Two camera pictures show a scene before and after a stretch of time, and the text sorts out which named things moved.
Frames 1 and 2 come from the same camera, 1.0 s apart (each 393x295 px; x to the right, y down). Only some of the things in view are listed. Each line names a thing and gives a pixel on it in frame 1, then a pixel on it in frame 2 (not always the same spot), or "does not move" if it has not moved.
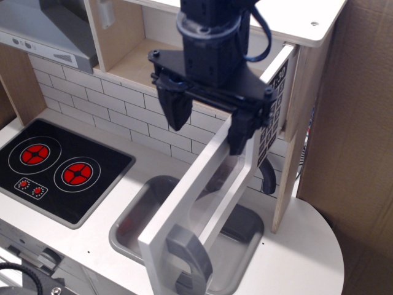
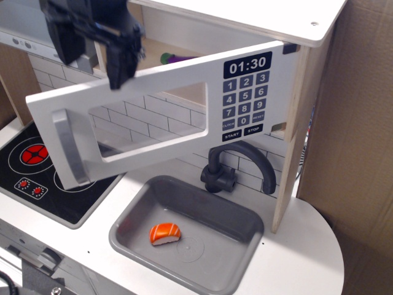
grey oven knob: x=48 y=259 does not move
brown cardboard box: x=347 y=172 does not move
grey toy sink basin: x=232 y=251 does not move
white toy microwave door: x=173 y=244 to x=245 y=95
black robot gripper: x=218 y=70 to x=114 y=19
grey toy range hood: x=57 y=30 does not move
